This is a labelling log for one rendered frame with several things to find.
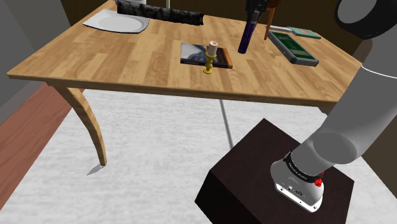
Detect white flat remote control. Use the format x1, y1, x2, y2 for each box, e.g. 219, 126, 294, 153
268, 25, 293, 34

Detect purple bottle with grey cap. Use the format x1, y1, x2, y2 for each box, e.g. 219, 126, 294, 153
237, 10, 261, 55

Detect grey metal pole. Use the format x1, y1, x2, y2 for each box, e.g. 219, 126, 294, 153
218, 99, 234, 150

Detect dark picture book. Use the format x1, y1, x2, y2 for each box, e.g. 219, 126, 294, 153
180, 42, 233, 69

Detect white plate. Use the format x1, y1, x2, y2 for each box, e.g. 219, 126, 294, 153
81, 8, 150, 34

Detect white rug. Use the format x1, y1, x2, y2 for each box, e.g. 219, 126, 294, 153
0, 89, 397, 224

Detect black furry roll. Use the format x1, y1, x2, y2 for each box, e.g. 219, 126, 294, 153
115, 0, 205, 27

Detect teal book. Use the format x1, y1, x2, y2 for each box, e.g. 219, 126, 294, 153
287, 26, 323, 40

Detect green flat box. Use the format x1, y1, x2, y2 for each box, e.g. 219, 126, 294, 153
267, 31, 320, 67

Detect yellow candlestick with beige candle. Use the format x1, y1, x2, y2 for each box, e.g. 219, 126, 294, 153
202, 40, 219, 75

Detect dark robot stand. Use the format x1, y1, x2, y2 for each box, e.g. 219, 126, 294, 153
194, 118, 355, 224

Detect wooden table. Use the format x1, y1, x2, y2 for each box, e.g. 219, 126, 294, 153
6, 0, 363, 167

